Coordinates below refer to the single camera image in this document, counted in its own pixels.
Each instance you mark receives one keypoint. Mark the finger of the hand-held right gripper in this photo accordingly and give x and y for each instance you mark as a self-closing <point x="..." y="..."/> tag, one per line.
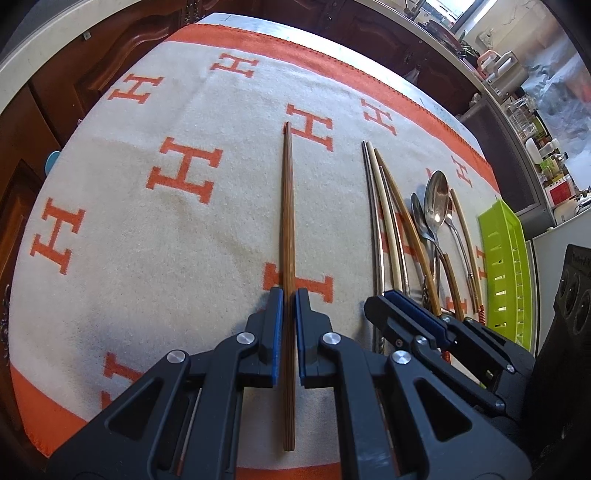
<point x="485" y="341"/>
<point x="392" y="323"/>

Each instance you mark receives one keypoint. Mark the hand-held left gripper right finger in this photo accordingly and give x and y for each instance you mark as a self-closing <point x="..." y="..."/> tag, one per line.
<point x="302" y="332"/>

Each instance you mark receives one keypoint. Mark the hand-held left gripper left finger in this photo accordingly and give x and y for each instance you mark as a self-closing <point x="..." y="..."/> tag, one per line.
<point x="277" y="332"/>

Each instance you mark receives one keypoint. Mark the green plastic utensil tray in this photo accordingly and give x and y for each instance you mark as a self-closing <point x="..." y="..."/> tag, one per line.
<point x="498" y="258"/>

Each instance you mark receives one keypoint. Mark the dark brown wooden chopstick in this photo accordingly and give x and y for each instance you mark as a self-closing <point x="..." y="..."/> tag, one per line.
<point x="288" y="207"/>

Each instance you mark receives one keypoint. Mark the grey refrigerator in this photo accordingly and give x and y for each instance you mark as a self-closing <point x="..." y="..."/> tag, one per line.
<point x="554" y="237"/>

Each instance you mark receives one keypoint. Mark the amber bamboo chopstick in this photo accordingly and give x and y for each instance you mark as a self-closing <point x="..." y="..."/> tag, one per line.
<point x="406" y="221"/>

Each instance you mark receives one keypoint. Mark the small metal spoon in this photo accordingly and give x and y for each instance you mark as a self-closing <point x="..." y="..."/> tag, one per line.
<point x="459" y="240"/>

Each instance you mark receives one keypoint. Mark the large metal spoon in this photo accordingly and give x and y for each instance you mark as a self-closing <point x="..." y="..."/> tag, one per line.
<point x="437" y="194"/>

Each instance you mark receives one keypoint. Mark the orange white printed blanket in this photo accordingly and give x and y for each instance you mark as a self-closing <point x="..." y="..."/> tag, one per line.
<point x="161" y="258"/>

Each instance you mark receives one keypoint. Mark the red label container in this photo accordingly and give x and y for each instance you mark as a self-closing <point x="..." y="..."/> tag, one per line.
<point x="561" y="191"/>

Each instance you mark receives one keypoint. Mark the clear bottle green label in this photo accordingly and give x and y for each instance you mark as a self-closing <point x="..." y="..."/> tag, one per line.
<point x="551" y="167"/>

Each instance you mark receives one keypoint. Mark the white bowl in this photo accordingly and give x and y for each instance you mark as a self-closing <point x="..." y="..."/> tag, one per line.
<point x="536" y="148"/>

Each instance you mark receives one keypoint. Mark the black oven appliance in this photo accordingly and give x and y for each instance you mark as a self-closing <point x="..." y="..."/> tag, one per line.
<point x="503" y="152"/>

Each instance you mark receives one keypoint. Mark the glass jar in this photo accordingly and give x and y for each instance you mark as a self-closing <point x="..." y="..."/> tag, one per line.
<point x="521" y="113"/>

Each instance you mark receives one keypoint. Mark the white plastic bag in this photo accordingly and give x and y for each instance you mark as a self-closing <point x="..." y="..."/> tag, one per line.
<point x="414" y="76"/>

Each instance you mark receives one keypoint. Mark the steel electric kettle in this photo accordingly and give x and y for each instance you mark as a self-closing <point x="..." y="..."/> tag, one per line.
<point x="508" y="74"/>

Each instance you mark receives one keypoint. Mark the pink white kettle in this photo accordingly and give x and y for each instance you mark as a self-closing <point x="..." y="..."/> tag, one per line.
<point x="484" y="62"/>

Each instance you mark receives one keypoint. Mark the blue round knob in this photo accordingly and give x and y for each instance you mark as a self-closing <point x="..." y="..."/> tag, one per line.
<point x="52" y="162"/>

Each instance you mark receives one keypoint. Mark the red pan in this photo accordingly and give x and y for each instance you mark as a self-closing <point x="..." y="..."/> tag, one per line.
<point x="443" y="34"/>

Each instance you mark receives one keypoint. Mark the brown wooden cabinets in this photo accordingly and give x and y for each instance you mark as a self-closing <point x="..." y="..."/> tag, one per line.
<point x="115" y="60"/>

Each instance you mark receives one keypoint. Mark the kitchen window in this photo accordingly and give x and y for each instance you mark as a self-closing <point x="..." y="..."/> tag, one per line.
<point x="457" y="5"/>

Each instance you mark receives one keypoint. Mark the white kitchen countertop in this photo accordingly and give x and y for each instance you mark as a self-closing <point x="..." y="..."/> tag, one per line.
<point x="69" y="41"/>

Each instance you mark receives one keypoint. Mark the plastic sheet wall cover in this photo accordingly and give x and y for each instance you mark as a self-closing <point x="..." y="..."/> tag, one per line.
<point x="554" y="83"/>

